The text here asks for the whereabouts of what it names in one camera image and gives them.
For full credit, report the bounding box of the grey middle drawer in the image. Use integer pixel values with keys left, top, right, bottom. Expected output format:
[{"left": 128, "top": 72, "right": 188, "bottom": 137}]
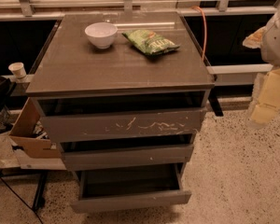
[{"left": 61, "top": 134, "right": 195, "bottom": 171}]

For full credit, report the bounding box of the orange cable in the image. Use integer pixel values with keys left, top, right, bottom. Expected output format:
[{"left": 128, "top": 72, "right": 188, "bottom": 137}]
[{"left": 191, "top": 5, "right": 208, "bottom": 62}]

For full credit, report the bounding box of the metal rail frame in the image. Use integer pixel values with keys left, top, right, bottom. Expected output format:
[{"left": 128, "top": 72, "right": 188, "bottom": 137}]
[{"left": 207, "top": 63, "right": 273, "bottom": 86}]

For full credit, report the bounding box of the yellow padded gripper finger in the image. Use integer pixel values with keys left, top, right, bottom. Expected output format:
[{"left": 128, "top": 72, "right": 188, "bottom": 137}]
[{"left": 243, "top": 26, "right": 266, "bottom": 49}]

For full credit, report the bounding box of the scratched grey top drawer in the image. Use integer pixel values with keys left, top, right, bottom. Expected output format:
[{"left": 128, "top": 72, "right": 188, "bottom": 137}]
[{"left": 41, "top": 91, "right": 206, "bottom": 143}]

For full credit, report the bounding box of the grey drawer cabinet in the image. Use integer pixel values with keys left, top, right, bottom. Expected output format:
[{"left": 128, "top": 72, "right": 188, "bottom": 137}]
[{"left": 25, "top": 11, "right": 216, "bottom": 215}]

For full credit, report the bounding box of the white ceramic bowl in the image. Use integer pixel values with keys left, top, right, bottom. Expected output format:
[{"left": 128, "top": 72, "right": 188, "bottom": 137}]
[{"left": 85, "top": 22, "right": 118, "bottom": 49}]

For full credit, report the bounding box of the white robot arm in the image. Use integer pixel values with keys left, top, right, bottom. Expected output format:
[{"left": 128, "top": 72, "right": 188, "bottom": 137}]
[{"left": 243, "top": 7, "right": 280, "bottom": 129}]

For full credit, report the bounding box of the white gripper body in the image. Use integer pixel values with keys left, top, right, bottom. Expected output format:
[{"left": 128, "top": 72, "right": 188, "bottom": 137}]
[{"left": 247, "top": 67, "right": 280, "bottom": 129}]

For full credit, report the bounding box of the grey bottom drawer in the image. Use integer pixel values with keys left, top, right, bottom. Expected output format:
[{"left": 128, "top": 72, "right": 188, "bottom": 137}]
[{"left": 71, "top": 164, "right": 191, "bottom": 213}]

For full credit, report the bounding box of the brown cardboard box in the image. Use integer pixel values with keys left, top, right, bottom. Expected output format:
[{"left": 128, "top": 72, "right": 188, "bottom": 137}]
[{"left": 9, "top": 99, "right": 61, "bottom": 159}]

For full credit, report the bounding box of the green chip bag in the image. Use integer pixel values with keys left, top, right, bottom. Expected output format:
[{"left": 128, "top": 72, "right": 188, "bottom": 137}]
[{"left": 122, "top": 29, "right": 179, "bottom": 56}]

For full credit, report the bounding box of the white paper cup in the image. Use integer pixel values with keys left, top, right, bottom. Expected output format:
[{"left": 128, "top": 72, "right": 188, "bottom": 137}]
[{"left": 8, "top": 63, "right": 27, "bottom": 79}]

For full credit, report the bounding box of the black cable on floor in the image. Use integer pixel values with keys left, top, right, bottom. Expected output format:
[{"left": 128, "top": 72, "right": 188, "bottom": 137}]
[{"left": 0, "top": 161, "right": 45, "bottom": 224}]

